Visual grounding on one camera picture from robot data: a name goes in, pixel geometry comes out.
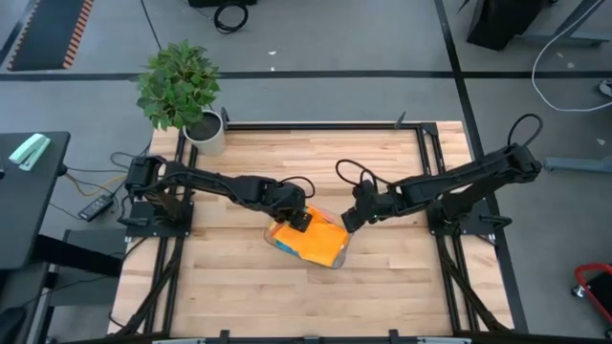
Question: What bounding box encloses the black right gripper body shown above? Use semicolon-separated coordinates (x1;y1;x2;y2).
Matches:
351;179;386;226

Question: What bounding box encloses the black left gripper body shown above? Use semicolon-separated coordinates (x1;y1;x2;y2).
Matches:
265;180;308;224

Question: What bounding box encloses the orange microfiber towel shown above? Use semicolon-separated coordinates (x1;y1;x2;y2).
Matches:
271;205;350;267

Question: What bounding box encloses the clear plastic bin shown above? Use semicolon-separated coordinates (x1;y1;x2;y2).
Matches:
263;204;353;270

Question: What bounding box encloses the green potted plant white pot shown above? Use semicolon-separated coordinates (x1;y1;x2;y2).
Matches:
136;38;227;158

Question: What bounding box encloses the grey metal table foot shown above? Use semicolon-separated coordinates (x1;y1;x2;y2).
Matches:
543;155;612;174

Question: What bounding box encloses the black desk base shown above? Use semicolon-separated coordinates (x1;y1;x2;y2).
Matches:
33;227;129;307

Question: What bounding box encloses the black cabinet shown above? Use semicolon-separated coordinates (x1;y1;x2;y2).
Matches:
466;0;546;52

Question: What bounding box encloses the red cart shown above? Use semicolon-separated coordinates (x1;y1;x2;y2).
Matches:
571;264;612;329

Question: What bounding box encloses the black side desk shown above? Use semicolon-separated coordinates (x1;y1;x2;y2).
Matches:
0;131;72;271

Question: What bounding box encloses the mint green stapler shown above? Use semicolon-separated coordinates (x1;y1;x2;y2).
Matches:
8;132;53;172

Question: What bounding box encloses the black orange-edged floor mat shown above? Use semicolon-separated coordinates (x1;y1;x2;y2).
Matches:
7;0;96;72

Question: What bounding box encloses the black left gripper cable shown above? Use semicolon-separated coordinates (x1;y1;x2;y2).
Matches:
279;175;317;200

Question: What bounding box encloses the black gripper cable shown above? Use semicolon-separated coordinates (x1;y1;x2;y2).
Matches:
334;159;382;188
279;175;317;200

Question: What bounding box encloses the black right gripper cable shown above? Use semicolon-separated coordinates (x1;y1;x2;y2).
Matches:
334;159;382;188

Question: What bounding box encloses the coiled black floor cable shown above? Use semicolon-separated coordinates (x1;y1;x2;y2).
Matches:
213;1;250;34

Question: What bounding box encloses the yellow floor cable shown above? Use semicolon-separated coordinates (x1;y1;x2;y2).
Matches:
64;166;130;198

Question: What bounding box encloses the white floor cable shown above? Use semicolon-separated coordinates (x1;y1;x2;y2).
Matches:
530;7;612;114

